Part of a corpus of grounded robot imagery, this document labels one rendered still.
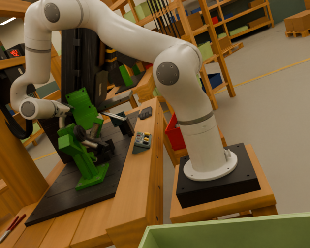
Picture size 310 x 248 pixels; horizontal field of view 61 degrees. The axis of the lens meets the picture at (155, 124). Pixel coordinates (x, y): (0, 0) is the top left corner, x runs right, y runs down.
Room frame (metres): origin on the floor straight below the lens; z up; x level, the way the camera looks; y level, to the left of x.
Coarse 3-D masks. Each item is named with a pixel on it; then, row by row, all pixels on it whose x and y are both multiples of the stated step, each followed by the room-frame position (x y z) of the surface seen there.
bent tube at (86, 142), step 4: (64, 104) 1.35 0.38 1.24; (68, 104) 1.38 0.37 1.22; (60, 120) 1.34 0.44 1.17; (64, 120) 1.36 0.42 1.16; (60, 124) 1.34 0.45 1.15; (64, 124) 1.35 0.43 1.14; (88, 140) 1.30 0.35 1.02; (84, 144) 1.29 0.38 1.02; (88, 144) 1.29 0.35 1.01; (92, 144) 1.28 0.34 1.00; (96, 144) 1.28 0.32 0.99; (96, 148) 1.29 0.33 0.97
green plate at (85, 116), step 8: (72, 96) 1.39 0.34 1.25; (80, 96) 1.37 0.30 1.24; (88, 96) 1.37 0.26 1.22; (72, 104) 1.38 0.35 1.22; (80, 104) 1.37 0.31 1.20; (88, 104) 1.36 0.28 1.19; (72, 112) 1.37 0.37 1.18; (80, 112) 1.36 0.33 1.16; (88, 112) 1.35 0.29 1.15; (96, 112) 1.41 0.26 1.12; (80, 120) 1.35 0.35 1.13; (88, 120) 1.34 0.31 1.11; (88, 128) 1.34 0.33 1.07
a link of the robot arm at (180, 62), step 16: (176, 48) 0.74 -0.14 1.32; (160, 64) 0.71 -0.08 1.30; (176, 64) 0.69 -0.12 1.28; (192, 64) 0.72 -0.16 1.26; (160, 80) 0.72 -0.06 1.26; (176, 80) 0.70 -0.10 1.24; (192, 80) 0.70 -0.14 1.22; (176, 96) 0.74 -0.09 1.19; (192, 96) 0.73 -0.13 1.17; (176, 112) 0.79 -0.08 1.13; (192, 112) 0.75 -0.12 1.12; (208, 112) 0.76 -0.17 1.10
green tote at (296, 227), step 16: (176, 224) 0.52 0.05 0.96; (192, 224) 0.49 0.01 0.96; (208, 224) 0.48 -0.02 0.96; (224, 224) 0.46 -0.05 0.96; (240, 224) 0.45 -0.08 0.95; (256, 224) 0.43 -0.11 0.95; (272, 224) 0.42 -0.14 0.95; (288, 224) 0.40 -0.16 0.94; (304, 224) 0.39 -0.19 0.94; (144, 240) 0.51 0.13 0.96; (160, 240) 0.54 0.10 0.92; (176, 240) 0.52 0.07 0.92; (192, 240) 0.50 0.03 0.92; (208, 240) 0.48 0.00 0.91; (224, 240) 0.47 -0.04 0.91; (240, 240) 0.45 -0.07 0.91; (256, 240) 0.44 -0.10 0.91; (272, 240) 0.42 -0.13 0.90; (288, 240) 0.41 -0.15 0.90; (304, 240) 0.40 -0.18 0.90
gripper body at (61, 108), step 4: (52, 100) 1.29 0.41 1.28; (56, 104) 1.21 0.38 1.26; (60, 104) 1.27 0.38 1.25; (60, 108) 1.21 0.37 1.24; (64, 108) 1.24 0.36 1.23; (68, 108) 1.27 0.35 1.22; (60, 112) 1.21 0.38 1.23; (64, 112) 1.24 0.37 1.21; (56, 116) 1.20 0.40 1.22; (60, 116) 1.22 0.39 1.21; (64, 116) 1.26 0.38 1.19
